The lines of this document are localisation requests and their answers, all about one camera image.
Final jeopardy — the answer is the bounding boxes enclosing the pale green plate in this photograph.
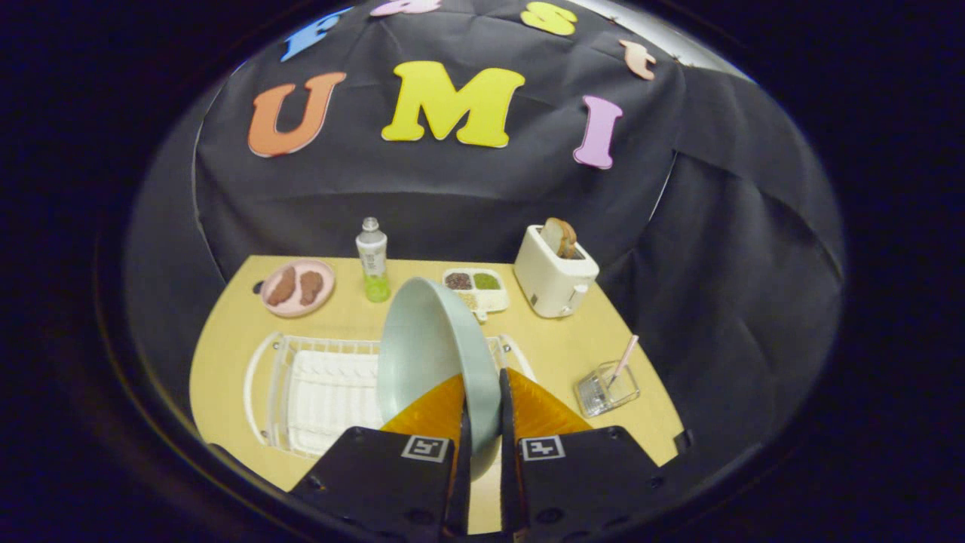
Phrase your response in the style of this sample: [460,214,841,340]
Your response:
[377,277,502,482]

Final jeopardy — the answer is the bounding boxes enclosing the clear bottle with green liquid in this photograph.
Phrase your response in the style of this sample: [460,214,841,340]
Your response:
[356,217,391,303]

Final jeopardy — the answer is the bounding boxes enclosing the pink plate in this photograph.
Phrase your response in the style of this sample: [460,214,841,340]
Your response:
[260,259,336,318]

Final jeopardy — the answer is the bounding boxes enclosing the white divided condiment tray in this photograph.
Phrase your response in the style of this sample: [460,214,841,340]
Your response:
[443,268,510,321]

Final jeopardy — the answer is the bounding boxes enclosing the white wire dish rack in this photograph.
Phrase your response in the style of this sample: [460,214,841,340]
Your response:
[244,332,536,459]

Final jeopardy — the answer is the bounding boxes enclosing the brown bread slice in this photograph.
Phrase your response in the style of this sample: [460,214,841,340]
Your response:
[540,217,578,259]

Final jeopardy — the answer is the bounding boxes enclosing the white toaster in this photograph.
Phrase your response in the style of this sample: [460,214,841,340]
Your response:
[514,224,600,318]

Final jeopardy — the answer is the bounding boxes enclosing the clear plastic basket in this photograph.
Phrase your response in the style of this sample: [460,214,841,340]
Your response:
[574,360,642,418]

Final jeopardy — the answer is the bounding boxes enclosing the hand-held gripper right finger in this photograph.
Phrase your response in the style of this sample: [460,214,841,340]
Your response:
[498,368,666,541]

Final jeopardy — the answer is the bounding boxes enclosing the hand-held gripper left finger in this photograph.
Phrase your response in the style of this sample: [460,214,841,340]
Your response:
[289,373,473,538]

